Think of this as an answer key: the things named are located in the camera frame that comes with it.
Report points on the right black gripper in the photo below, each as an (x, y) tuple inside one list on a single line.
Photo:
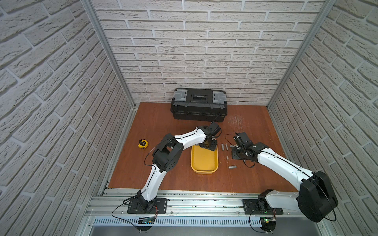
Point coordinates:
[(234, 153)]

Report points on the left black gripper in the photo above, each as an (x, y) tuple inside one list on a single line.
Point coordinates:
[(209, 143)]

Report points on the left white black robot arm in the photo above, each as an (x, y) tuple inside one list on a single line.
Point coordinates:
[(167, 154)]

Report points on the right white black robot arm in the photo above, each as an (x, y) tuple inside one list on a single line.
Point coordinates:
[(315, 197)]

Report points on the black plastic toolbox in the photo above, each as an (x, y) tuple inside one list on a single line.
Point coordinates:
[(199, 104)]

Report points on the yellow plastic tray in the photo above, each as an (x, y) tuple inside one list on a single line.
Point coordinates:
[(204, 161)]

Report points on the yellow tape measure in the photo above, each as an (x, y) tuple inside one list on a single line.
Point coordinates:
[(143, 144)]

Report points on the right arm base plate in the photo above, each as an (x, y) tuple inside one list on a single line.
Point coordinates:
[(258, 206)]

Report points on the aluminium rail frame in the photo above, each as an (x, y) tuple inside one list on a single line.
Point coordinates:
[(181, 208)]

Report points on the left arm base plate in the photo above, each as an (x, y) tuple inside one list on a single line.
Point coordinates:
[(158, 205)]

